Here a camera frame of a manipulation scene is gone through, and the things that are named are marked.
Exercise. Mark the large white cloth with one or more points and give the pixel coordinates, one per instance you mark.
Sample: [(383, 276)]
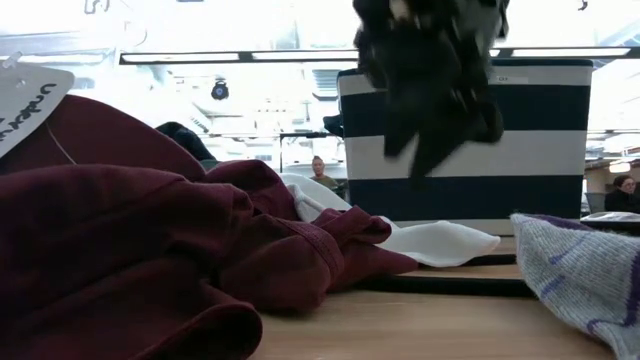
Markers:
[(440, 245)]

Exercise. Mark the black cloth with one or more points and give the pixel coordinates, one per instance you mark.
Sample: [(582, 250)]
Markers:
[(425, 75)]

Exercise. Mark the maroon cloth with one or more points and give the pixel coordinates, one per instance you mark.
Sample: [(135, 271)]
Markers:
[(125, 240)]

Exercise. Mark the person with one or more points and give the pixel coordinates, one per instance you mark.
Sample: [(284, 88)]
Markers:
[(320, 177), (620, 200)]

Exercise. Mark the white basket label sticker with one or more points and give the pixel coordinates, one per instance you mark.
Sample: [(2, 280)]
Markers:
[(510, 79)]

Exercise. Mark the navy white striped fabric basket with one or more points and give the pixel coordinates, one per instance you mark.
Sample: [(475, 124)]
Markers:
[(540, 155)]

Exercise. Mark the grey sock with purple stripes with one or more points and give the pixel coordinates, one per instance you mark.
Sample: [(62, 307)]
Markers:
[(575, 280)]

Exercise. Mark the flat white board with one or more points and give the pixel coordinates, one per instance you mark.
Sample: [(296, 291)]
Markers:
[(610, 217)]

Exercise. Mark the white handwritten paper tag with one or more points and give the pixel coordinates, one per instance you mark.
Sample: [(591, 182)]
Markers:
[(30, 105)]

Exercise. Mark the black hanging camera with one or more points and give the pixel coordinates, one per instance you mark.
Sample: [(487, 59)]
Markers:
[(220, 91)]

